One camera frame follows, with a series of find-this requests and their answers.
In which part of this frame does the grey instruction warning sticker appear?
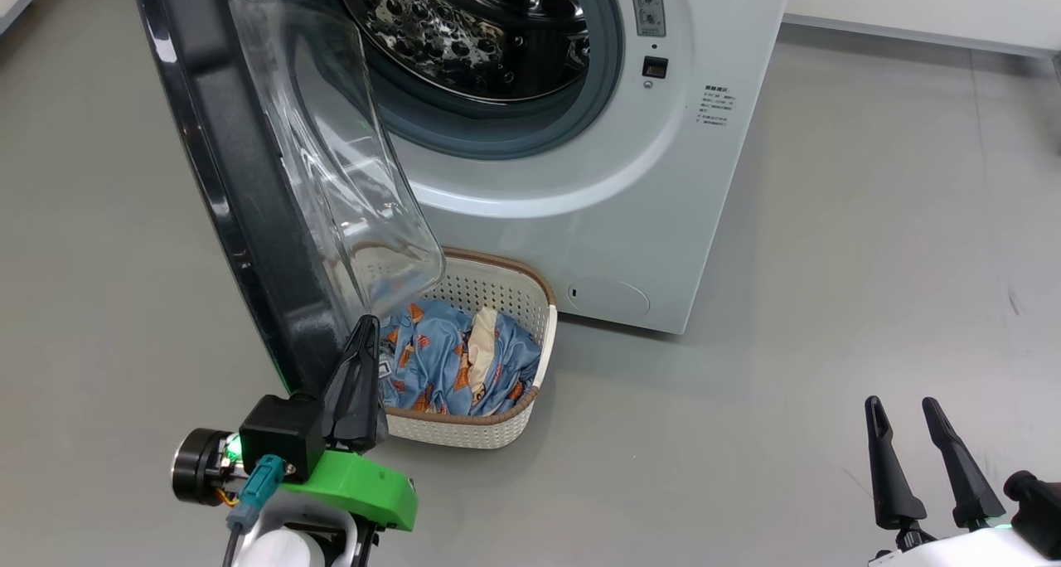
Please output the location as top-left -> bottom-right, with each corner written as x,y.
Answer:
626,0 -> 666,37

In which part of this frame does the teal plug left arm cable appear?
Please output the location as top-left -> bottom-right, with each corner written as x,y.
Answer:
222,455 -> 287,567

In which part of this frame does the white front-load washing machine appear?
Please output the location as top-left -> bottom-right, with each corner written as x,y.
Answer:
274,0 -> 797,336

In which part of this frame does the washing machine glass door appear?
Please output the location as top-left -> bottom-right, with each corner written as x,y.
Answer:
130,0 -> 447,398

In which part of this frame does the washing machine drum opening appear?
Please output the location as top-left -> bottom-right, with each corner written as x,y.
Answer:
330,0 -> 591,104

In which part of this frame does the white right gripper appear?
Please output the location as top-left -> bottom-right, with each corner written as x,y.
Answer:
865,395 -> 1037,567

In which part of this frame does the cream perforated laundry basket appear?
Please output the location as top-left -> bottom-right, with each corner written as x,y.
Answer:
352,248 -> 558,450

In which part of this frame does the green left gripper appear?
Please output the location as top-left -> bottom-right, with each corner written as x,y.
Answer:
172,315 -> 418,532

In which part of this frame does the round drain filter cover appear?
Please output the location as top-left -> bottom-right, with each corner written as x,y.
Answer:
568,279 -> 650,317

